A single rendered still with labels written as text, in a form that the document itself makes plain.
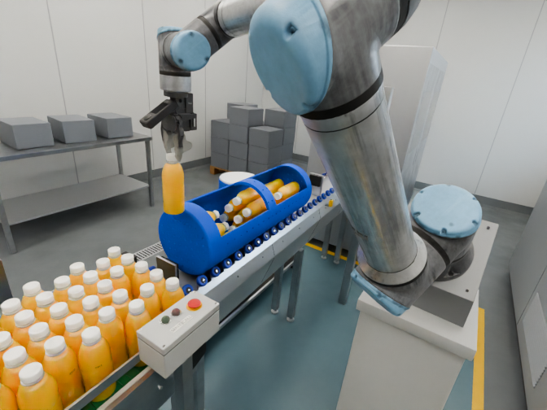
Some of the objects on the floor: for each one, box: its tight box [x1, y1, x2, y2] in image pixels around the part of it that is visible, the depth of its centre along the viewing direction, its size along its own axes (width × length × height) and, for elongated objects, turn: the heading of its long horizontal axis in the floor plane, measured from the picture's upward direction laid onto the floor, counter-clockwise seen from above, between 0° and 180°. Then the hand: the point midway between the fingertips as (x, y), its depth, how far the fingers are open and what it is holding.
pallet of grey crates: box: [210, 103, 297, 175], centre depth 527 cm, size 120×80×119 cm
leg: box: [193, 355, 204, 410], centre depth 145 cm, size 6×6×63 cm
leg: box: [321, 220, 333, 260], centre depth 309 cm, size 6×6×63 cm
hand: (172, 156), depth 101 cm, fingers closed on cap, 4 cm apart
